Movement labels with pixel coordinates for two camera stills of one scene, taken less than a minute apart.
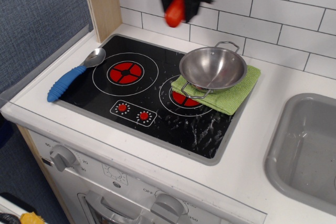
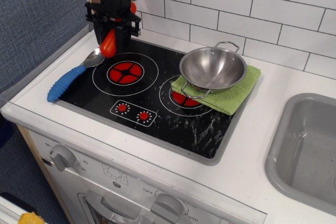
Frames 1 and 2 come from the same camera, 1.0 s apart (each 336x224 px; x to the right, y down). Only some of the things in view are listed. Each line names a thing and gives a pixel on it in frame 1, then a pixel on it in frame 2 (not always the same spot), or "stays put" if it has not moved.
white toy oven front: (100, 190) stays put
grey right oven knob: (167, 209) stays put
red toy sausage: (175, 11) -> (107, 48)
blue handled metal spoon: (96, 57) stays put
